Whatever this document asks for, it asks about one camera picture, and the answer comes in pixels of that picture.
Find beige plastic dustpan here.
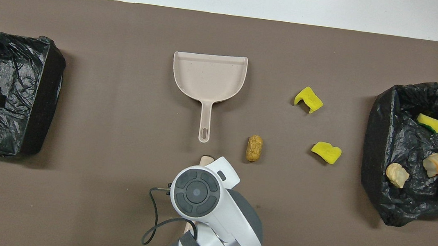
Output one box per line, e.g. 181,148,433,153
165,49,249,147

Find beige brush with black bristles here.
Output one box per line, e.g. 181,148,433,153
183,153,216,237

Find brown croquette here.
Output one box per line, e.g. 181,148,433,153
245,133,265,164

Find notched yellow sponge piece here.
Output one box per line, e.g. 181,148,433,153
293,85,326,115

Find rounded yellow sponge piece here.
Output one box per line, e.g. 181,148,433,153
309,140,343,166

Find small pale bread chunk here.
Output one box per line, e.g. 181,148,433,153
384,162,411,189

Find yellow and green sponge piece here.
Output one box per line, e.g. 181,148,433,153
415,113,438,134

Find orange striped bread slice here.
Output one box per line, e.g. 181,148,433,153
421,151,438,178

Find boxy black bag bin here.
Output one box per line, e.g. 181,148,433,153
0,31,69,162

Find crumpled black bag bin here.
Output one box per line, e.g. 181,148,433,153
355,75,438,232

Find brown paper table mat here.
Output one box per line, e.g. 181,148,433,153
0,0,438,246

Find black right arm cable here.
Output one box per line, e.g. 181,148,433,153
142,185,195,246

